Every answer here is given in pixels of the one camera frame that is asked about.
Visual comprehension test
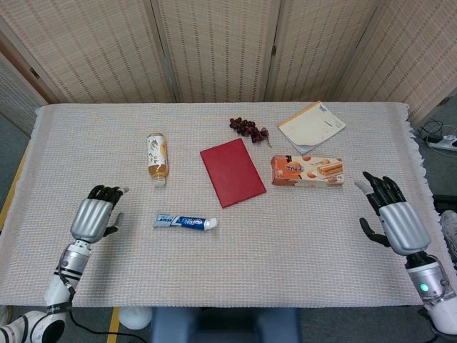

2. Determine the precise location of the dark red grape bunch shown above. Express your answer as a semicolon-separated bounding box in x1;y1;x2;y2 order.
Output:
228;117;274;148

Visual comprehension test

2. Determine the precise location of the white notepad yellow binding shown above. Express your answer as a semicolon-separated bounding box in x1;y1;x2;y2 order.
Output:
277;101;347;155

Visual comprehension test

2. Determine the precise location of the white woven tablecloth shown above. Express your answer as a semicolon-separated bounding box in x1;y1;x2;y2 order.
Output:
0;102;457;307

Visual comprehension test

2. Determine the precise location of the orange biscuit box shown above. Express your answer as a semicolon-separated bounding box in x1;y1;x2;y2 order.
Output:
270;154;345;187

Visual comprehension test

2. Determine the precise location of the grey white sneaker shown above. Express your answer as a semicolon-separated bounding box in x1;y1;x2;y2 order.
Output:
438;209;457;271

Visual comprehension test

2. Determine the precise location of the black power cable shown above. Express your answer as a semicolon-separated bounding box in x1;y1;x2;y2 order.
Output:
417;119;457;142

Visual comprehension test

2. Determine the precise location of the orange juice bottle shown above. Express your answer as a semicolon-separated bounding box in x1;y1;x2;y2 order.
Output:
146;132;169;187

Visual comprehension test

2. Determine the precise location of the woven folding screen panel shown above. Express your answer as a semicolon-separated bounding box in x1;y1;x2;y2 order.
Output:
335;0;457;129
0;17;61;136
0;0;179;105
263;0;397;104
149;0;286;104

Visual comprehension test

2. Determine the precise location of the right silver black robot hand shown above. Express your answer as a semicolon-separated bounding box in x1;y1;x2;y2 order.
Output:
353;171;432;257

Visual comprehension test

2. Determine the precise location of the white power strip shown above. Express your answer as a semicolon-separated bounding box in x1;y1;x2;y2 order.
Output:
428;134;457;153

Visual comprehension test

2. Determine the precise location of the white blue toothpaste tube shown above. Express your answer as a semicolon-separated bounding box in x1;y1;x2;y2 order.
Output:
153;212;219;232

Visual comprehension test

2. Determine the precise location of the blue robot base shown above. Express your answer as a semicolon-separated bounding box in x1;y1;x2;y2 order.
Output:
149;306;301;343

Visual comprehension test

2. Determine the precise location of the white round object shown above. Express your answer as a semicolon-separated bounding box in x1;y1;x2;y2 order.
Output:
119;306;153;330

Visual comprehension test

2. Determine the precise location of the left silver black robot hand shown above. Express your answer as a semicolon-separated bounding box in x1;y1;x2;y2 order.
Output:
69;184;131;244

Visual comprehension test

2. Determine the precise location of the red booklet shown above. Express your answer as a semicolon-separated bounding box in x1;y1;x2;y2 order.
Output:
199;137;268;209

